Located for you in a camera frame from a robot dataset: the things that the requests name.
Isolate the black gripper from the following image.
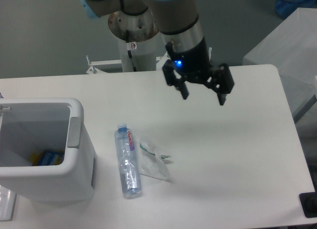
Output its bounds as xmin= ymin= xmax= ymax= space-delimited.
xmin=162 ymin=23 xmax=235 ymax=106

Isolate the white push-lid trash can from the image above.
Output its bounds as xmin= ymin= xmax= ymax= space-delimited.
xmin=0 ymin=98 xmax=96 ymax=202

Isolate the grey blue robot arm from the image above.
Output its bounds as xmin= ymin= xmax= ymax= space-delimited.
xmin=80 ymin=0 xmax=234 ymax=105

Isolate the crumpled white plastic wrapper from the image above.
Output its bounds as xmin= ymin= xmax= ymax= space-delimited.
xmin=137 ymin=137 xmax=170 ymax=181

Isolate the translucent plastic covered box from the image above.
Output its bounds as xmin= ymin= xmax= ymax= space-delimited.
xmin=243 ymin=8 xmax=317 ymax=120

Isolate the blue object in corner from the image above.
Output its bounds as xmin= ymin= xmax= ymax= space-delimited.
xmin=274 ymin=0 xmax=317 ymax=19

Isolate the clear plastic water bottle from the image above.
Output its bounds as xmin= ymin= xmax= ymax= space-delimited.
xmin=114 ymin=123 xmax=142 ymax=199

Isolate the black clamp at table edge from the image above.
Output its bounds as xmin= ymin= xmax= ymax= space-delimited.
xmin=299 ymin=192 xmax=317 ymax=218

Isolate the blue yellow package in bin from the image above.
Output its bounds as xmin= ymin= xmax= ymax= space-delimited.
xmin=31 ymin=150 xmax=64 ymax=166

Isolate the clear plastic sheet holder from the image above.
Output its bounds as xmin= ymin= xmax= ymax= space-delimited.
xmin=0 ymin=185 xmax=16 ymax=222

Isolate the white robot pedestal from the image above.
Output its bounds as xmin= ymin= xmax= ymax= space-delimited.
xmin=108 ymin=10 xmax=159 ymax=72

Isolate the white metal base frame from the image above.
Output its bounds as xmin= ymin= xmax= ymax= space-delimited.
xmin=85 ymin=47 xmax=213 ymax=75

